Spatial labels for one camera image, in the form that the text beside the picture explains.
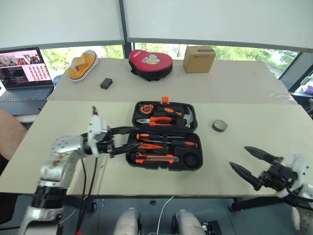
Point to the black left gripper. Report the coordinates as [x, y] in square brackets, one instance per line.
[105, 147]

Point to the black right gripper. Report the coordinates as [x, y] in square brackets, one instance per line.
[278, 176]

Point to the orange voltage tester pen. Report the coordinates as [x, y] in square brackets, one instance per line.
[152, 147]

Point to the orange black utility knife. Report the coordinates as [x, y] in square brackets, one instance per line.
[151, 158]

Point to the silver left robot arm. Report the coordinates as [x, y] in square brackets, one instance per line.
[63, 147]

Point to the black tool case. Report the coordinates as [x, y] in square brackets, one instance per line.
[193, 161]

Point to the orange black tape measure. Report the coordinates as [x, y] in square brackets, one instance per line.
[146, 109]

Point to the black electrical tape roll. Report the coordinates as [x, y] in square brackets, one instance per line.
[215, 127]

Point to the small black box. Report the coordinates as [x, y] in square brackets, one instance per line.
[106, 83]

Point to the small black floor object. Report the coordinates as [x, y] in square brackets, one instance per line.
[153, 202]

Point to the black floor device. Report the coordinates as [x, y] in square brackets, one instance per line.
[212, 228]

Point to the red heart shaped bag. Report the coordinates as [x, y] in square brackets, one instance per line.
[149, 68]

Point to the yellow shoe shaped case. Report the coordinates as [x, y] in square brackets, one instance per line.
[79, 72]

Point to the purple object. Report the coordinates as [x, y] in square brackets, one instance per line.
[310, 90]

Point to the brown cardboard box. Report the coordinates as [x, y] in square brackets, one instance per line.
[198, 62]

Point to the grey laptop pink screen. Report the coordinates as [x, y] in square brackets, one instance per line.
[23, 95]

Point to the bystander bare limb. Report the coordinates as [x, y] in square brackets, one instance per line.
[11, 133]

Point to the narrow white roller blind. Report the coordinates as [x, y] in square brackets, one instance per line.
[61, 19]

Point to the wide white roller blind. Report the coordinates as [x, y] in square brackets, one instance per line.
[220, 19]

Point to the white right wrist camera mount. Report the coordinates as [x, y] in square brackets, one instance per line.
[302, 164]

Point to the dark window frame post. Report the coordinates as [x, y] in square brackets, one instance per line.
[128, 50]

